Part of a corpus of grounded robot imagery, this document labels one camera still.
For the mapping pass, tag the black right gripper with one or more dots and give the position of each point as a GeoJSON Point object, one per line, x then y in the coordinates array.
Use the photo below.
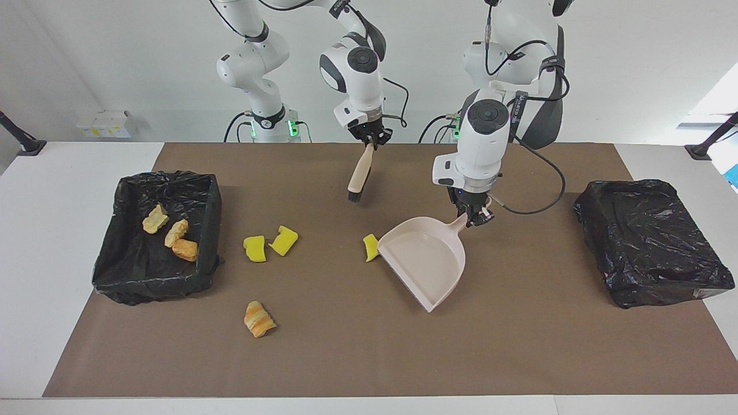
{"type": "Point", "coordinates": [375, 132]}

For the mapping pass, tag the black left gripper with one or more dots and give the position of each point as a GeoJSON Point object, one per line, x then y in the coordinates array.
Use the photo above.
{"type": "Point", "coordinates": [470, 200]}

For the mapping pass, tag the beige brush with black bristles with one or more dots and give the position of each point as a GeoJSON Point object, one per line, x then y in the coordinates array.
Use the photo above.
{"type": "Point", "coordinates": [360, 173]}

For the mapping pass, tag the beige plastic dustpan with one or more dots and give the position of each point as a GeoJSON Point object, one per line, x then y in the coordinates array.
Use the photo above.
{"type": "Point", "coordinates": [429, 259]}

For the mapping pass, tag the notched yellow sponge piece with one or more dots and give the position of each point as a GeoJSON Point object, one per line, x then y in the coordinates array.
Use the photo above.
{"type": "Point", "coordinates": [283, 241]}

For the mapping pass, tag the striped orange croissant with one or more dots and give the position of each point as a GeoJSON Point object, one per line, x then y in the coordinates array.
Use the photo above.
{"type": "Point", "coordinates": [259, 320]}

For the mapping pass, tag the ridged golden bread piece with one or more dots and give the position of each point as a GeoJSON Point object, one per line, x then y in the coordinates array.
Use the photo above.
{"type": "Point", "coordinates": [176, 232]}

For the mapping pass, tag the brown bread roll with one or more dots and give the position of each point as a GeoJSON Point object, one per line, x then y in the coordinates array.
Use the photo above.
{"type": "Point", "coordinates": [185, 249]}

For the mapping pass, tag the pale yellow bread piece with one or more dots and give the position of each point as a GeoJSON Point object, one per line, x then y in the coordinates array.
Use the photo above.
{"type": "Point", "coordinates": [155, 219]}

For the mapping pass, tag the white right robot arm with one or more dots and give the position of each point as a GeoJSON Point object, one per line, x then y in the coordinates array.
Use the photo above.
{"type": "Point", "coordinates": [363, 86]}

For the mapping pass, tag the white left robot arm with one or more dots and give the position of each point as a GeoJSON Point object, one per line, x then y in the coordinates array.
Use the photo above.
{"type": "Point", "coordinates": [478, 150]}

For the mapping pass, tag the bin lined with black bag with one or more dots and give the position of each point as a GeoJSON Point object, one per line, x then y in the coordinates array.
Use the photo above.
{"type": "Point", "coordinates": [138, 276]}
{"type": "Point", "coordinates": [651, 242]}

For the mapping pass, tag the brown table mat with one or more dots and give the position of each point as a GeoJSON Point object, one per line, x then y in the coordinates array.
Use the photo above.
{"type": "Point", "coordinates": [346, 357]}

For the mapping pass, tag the blue object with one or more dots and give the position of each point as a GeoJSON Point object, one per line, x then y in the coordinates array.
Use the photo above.
{"type": "Point", "coordinates": [734, 176]}

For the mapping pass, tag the black camera stand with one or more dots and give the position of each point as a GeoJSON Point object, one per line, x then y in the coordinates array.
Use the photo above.
{"type": "Point", "coordinates": [706, 147]}
{"type": "Point", "coordinates": [26, 144]}

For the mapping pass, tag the white wall socket box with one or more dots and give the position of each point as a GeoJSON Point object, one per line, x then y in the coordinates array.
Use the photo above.
{"type": "Point", "coordinates": [104, 124]}

